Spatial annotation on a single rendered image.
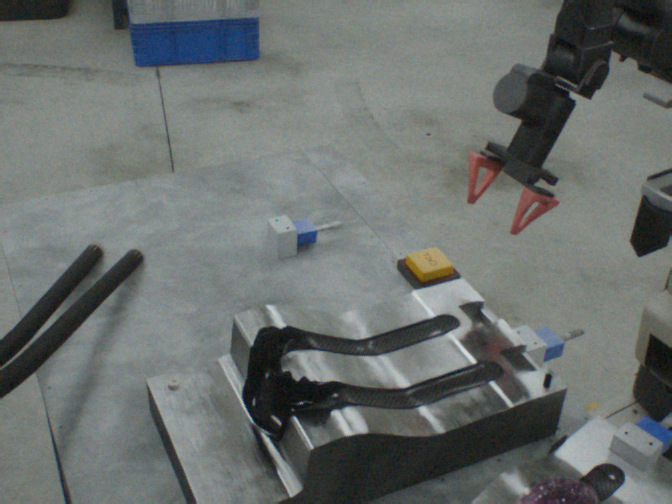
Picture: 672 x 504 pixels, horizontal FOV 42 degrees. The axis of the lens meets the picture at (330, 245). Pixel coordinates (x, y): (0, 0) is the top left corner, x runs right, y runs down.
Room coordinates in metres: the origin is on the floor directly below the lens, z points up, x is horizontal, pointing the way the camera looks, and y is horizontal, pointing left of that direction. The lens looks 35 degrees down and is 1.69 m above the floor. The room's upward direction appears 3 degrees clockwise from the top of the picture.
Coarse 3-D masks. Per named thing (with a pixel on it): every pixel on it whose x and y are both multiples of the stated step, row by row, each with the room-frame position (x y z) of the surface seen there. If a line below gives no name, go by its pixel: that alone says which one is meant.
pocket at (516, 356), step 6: (510, 348) 0.93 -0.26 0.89; (516, 348) 0.93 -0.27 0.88; (522, 348) 0.93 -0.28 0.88; (504, 354) 0.92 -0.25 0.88; (510, 354) 0.93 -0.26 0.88; (516, 354) 0.93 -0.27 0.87; (522, 354) 0.93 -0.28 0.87; (510, 360) 0.93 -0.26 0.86; (516, 360) 0.93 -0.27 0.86; (522, 360) 0.93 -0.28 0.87; (528, 360) 0.92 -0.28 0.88; (516, 366) 0.92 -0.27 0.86; (522, 366) 0.92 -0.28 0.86; (528, 366) 0.91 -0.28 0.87; (534, 366) 0.91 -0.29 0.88; (522, 372) 0.91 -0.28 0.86; (528, 372) 0.91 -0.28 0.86
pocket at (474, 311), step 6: (480, 300) 1.03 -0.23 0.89; (462, 306) 1.02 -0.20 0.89; (468, 306) 1.02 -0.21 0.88; (474, 306) 1.03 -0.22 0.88; (480, 306) 1.03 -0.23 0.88; (468, 312) 1.02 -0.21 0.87; (474, 312) 1.03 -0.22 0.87; (480, 312) 1.03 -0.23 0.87; (486, 312) 1.02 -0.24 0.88; (474, 318) 1.02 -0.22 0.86; (480, 318) 1.02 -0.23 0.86; (486, 318) 1.01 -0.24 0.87; (492, 318) 1.01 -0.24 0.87; (474, 324) 1.01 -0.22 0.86; (480, 324) 1.01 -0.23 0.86; (486, 324) 1.01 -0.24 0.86
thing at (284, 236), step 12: (276, 228) 1.25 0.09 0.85; (288, 228) 1.26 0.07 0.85; (300, 228) 1.28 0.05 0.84; (312, 228) 1.28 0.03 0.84; (324, 228) 1.30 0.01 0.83; (276, 240) 1.24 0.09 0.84; (288, 240) 1.24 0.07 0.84; (300, 240) 1.26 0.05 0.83; (312, 240) 1.27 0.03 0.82; (276, 252) 1.24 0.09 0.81; (288, 252) 1.24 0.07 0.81
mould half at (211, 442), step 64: (256, 320) 0.91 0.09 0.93; (320, 320) 0.95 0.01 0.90; (384, 320) 0.98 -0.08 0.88; (192, 384) 0.85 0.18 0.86; (384, 384) 0.84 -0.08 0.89; (512, 384) 0.85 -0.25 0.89; (192, 448) 0.74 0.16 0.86; (256, 448) 0.75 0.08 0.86; (320, 448) 0.69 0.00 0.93; (384, 448) 0.73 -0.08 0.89; (448, 448) 0.77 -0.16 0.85; (512, 448) 0.82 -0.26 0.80
